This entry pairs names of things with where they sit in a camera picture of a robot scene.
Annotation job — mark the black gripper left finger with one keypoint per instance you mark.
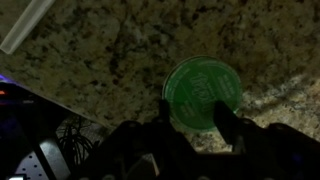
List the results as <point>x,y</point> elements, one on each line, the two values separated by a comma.
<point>164,111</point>

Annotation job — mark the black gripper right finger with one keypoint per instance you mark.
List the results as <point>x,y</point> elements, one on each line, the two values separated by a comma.
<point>226,122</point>

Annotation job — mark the green round lid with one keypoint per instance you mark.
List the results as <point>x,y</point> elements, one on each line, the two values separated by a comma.
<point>194,85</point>

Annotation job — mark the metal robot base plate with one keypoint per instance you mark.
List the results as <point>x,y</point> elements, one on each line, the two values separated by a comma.
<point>29,159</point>

